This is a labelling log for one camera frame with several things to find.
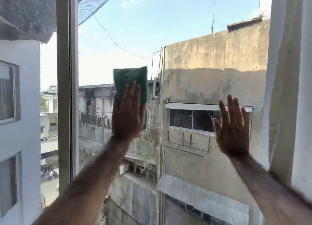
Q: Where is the person's right hand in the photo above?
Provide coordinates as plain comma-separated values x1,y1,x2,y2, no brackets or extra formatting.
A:
212,95,251,158

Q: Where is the person's left hand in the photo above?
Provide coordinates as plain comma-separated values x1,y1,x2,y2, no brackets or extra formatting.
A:
112,80,147,143

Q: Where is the green cleaning cloth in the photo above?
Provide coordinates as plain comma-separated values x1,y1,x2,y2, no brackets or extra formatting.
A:
113,66,148,130

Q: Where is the person's right forearm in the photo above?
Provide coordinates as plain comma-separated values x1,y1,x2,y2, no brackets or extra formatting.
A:
228,152,312,225

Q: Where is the person's left forearm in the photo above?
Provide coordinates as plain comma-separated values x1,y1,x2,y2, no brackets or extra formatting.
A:
31,135,137,225

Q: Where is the dark glass building window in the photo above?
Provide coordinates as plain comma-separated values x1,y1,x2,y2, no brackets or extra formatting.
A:
168,108,221,135

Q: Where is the grey weathered building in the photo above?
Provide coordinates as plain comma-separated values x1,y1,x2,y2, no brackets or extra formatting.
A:
78,80,162,185

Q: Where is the white window awning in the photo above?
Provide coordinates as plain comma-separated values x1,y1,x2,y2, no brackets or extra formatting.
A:
165,103,253,112

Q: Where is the beige concrete building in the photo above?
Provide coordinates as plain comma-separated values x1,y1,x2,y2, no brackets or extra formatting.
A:
156,18,271,225

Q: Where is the corrugated metal awning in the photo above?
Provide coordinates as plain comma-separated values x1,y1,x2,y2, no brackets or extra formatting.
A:
157,173,250,225

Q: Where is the thin rooftop antenna pole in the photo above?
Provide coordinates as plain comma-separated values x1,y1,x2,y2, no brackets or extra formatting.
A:
211,0,218,34

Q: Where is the dark safety netting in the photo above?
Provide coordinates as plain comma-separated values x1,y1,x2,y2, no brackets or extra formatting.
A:
78,0,122,26

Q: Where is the white painted building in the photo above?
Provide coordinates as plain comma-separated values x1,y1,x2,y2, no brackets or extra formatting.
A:
0,38,42,225

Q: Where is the white-framed building window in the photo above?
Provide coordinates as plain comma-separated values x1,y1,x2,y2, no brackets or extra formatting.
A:
0,151,23,219
0,60,21,124

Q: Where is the metal wall rack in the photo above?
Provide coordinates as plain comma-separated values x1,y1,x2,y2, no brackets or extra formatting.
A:
162,132,213,157

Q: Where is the thin black overhead cable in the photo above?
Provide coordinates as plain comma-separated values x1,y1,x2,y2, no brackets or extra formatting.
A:
84,0,162,59

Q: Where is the grey metal window frame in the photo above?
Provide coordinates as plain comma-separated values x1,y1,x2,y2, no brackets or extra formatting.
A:
56,0,80,194

